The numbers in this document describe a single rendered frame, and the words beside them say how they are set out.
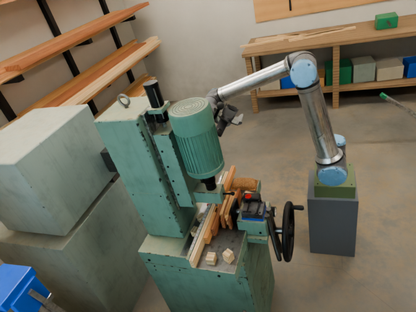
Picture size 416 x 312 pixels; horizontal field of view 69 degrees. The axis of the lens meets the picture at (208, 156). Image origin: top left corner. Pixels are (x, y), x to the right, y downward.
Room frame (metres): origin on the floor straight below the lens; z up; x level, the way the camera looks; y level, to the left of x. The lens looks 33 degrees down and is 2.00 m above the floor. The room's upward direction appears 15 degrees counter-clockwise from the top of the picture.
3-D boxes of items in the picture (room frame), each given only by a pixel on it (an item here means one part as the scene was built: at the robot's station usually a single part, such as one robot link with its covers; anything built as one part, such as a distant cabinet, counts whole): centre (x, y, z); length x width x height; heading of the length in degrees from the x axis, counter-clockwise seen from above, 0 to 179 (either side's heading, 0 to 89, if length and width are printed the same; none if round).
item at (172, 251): (1.18, 0.13, 0.76); 0.57 x 0.45 x 0.09; 63
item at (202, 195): (1.14, 0.04, 1.03); 0.14 x 0.07 x 0.09; 63
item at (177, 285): (1.18, 0.13, 0.35); 0.58 x 0.45 x 0.71; 63
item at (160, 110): (1.19, 0.15, 1.53); 0.08 x 0.08 x 0.17; 63
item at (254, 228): (1.02, -0.14, 0.91); 0.15 x 0.14 x 0.09; 153
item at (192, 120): (1.13, 0.02, 1.35); 0.18 x 0.18 x 0.31
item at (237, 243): (1.06, -0.06, 0.87); 0.61 x 0.30 x 0.06; 153
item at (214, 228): (1.10, 0.02, 0.92); 0.25 x 0.02 x 0.05; 153
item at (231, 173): (1.19, -0.01, 0.92); 0.54 x 0.02 x 0.04; 153
